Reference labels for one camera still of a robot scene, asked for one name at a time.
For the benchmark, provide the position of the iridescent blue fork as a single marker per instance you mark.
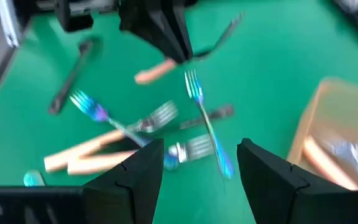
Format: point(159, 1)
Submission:
point(34, 179)
point(210, 130)

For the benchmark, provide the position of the silver aluminium bracket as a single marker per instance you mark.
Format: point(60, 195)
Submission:
point(8, 25)

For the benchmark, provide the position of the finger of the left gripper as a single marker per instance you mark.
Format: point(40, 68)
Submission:
point(148, 28)
point(180, 28)

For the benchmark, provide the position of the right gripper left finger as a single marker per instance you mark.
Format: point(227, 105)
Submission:
point(126, 193)

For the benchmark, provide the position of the orange plastic bin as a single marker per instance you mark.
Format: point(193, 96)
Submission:
point(337, 109)

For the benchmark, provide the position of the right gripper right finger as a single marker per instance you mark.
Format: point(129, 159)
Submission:
point(275, 199)

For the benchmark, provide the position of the silver spoon at left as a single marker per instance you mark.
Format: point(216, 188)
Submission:
point(70, 81)

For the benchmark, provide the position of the silver metal fork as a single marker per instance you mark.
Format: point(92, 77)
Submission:
point(92, 109)

